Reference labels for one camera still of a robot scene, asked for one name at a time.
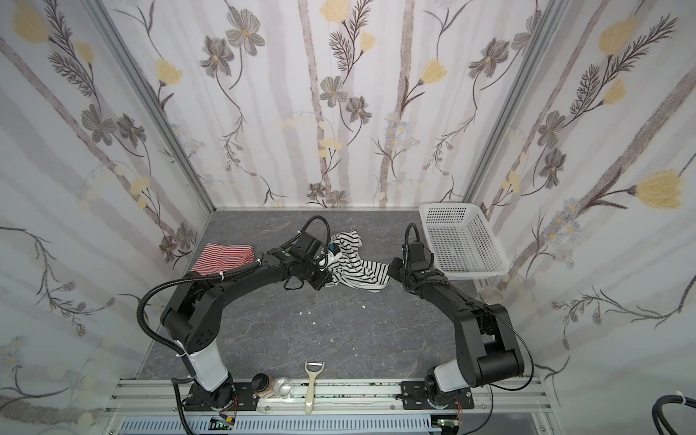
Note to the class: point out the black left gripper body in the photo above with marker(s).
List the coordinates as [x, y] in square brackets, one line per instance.
[318, 274]

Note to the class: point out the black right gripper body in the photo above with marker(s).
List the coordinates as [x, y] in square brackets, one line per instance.
[399, 272]

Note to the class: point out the black white striped tank top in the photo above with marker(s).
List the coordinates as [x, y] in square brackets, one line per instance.
[347, 268]

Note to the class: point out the red white striped tank top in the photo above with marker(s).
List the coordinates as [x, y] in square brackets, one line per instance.
[216, 258]

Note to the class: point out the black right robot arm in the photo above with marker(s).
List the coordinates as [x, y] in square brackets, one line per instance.
[486, 346]

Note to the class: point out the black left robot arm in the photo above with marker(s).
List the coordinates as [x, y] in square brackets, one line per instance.
[201, 307]

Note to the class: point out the white plastic laundry basket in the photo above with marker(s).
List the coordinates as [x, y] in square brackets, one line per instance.
[462, 241]

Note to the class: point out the clear glass jar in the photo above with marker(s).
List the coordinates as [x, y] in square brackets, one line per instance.
[491, 295]

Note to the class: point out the clear glass cup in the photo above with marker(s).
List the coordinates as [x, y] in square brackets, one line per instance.
[283, 388]

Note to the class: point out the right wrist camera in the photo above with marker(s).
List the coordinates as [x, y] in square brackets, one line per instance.
[417, 253]

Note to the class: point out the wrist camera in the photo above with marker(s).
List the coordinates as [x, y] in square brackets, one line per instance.
[417, 253]
[312, 247]

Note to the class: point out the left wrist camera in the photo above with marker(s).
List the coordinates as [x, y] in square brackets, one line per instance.
[312, 247]

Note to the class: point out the cream handled peeler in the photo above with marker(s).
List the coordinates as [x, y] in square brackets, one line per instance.
[313, 370]

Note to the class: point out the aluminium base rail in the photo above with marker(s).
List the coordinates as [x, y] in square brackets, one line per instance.
[517, 409]

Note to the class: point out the white slotted cable duct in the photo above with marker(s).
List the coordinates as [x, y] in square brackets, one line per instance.
[327, 424]

